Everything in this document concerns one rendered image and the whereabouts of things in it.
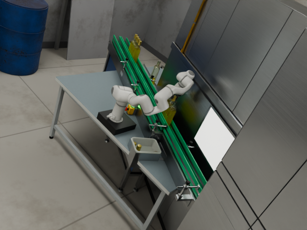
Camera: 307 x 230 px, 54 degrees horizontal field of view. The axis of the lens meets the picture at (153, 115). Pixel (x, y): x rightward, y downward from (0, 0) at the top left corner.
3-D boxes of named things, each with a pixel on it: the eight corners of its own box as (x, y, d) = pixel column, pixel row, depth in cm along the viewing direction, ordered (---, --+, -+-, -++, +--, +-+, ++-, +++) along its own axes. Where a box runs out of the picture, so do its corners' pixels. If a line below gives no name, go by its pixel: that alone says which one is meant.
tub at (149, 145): (158, 161, 242) (162, 153, 237) (132, 159, 232) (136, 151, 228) (152, 146, 255) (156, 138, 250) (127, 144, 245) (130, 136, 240)
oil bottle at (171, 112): (168, 128, 262) (177, 108, 251) (162, 128, 259) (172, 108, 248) (166, 124, 266) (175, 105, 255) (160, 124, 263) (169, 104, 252)
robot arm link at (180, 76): (187, 80, 224) (177, 71, 226) (180, 90, 232) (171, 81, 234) (197, 74, 235) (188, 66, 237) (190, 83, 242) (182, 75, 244)
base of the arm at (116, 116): (111, 124, 249) (117, 109, 242) (103, 115, 255) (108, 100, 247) (125, 121, 261) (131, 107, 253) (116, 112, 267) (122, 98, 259)
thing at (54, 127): (137, 245, 261) (167, 190, 225) (48, 136, 331) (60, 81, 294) (145, 240, 268) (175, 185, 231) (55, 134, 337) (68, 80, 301)
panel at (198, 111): (219, 179, 213) (243, 143, 196) (216, 179, 212) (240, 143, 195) (175, 104, 280) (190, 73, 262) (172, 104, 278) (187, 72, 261)
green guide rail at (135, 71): (161, 130, 255) (165, 122, 251) (161, 130, 255) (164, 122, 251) (118, 41, 384) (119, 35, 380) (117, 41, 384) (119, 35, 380)
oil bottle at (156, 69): (153, 85, 320) (162, 63, 307) (148, 83, 319) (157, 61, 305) (153, 82, 325) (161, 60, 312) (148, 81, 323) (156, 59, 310)
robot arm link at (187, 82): (163, 90, 228) (182, 75, 237) (175, 102, 225) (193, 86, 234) (165, 84, 221) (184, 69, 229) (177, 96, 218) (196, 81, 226)
